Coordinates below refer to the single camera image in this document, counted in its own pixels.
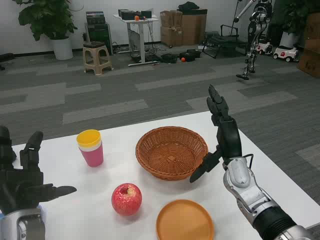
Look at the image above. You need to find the black equipment rack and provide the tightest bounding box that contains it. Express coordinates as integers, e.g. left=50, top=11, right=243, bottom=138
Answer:
left=84, top=11, right=114, bottom=56

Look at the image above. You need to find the silver humanoid robot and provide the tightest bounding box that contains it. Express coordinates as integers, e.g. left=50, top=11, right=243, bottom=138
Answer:
left=234, top=0, right=275, bottom=81

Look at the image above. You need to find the white round plant pot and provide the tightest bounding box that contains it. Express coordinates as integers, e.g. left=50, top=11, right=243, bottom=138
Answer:
left=279, top=31, right=301, bottom=49

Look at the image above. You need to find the white plastic cup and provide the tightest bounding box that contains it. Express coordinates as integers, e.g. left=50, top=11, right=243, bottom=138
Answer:
left=77, top=141, right=103, bottom=152

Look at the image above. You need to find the red apple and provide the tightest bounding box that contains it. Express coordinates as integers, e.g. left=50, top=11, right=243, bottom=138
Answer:
left=111, top=182, right=143, bottom=217

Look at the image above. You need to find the small cardboard box stack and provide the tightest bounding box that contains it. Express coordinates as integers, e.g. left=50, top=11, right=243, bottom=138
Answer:
left=159, top=9, right=183, bottom=48

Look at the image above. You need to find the large cardboard box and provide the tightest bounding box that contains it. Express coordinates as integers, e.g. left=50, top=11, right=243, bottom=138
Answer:
left=181, top=9, right=208, bottom=46

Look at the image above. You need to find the black floor bag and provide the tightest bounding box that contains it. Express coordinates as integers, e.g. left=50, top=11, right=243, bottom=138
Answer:
left=161, top=53, right=179, bottom=64
left=179, top=49, right=202, bottom=62

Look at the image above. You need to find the beige plastic stool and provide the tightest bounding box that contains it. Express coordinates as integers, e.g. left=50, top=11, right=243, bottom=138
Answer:
left=82, top=41, right=113, bottom=76

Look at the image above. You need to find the pink plastic cup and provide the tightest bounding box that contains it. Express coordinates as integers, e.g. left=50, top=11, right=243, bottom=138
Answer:
left=78, top=143, right=104, bottom=168

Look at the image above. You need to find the dark green plant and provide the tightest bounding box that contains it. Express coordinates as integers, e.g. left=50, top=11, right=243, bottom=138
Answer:
left=281, top=0, right=320, bottom=36

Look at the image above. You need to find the black folding frame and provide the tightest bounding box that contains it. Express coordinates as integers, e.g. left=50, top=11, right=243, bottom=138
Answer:
left=201, top=24, right=249, bottom=59

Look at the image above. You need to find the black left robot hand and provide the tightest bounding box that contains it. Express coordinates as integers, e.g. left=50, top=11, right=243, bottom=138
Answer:
left=0, top=125, right=78, bottom=215

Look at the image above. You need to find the green potted plant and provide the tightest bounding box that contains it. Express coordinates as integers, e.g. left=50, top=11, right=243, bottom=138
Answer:
left=12, top=0, right=78, bottom=42

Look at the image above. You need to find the black bag on boxes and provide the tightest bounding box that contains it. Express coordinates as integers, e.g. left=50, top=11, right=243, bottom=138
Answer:
left=177, top=1, right=201, bottom=11

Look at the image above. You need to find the brown wicker basket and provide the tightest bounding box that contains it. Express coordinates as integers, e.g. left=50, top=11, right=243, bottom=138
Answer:
left=135, top=126, right=209, bottom=181

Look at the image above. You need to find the white toy car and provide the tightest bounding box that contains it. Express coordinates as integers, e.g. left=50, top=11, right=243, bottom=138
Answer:
left=272, top=45, right=300, bottom=63
left=257, top=41, right=275, bottom=56

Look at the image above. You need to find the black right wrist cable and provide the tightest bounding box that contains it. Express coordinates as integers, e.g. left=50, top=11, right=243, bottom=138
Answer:
left=241, top=154, right=255, bottom=171

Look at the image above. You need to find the yellow plastic cup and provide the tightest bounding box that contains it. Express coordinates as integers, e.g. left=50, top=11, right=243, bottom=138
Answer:
left=76, top=129, right=102, bottom=148

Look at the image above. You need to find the orange plastic plate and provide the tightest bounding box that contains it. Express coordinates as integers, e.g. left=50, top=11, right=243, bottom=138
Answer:
left=156, top=199, right=215, bottom=240

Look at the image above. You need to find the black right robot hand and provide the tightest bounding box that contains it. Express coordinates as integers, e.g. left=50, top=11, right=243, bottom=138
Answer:
left=189, top=84, right=243, bottom=184

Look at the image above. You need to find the brown cardboard box pile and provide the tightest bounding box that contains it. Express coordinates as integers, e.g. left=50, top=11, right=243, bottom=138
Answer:
left=296, top=12, right=320, bottom=79

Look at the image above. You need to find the white standing desk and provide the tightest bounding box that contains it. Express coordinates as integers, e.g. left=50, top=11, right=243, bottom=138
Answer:
left=112, top=13, right=160, bottom=67

